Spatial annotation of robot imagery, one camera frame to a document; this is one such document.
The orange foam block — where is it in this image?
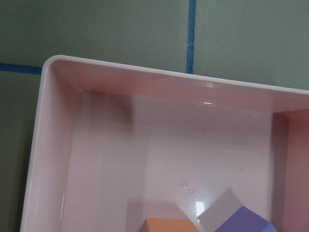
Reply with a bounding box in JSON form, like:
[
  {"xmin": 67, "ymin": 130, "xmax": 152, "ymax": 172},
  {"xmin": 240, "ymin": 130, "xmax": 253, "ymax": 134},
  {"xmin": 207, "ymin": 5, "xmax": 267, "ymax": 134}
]
[{"xmin": 140, "ymin": 218, "xmax": 198, "ymax": 232}]

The purple foam block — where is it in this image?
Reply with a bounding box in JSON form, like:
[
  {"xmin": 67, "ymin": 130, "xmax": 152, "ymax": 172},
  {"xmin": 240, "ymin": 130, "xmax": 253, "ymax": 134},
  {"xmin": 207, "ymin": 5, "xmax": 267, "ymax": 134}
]
[{"xmin": 215, "ymin": 206, "xmax": 277, "ymax": 232}]

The pink plastic bin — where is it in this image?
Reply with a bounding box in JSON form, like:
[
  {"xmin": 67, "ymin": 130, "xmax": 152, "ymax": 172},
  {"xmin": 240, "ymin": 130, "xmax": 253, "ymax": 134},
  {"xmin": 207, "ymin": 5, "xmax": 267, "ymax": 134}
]
[{"xmin": 21, "ymin": 55, "xmax": 309, "ymax": 232}]

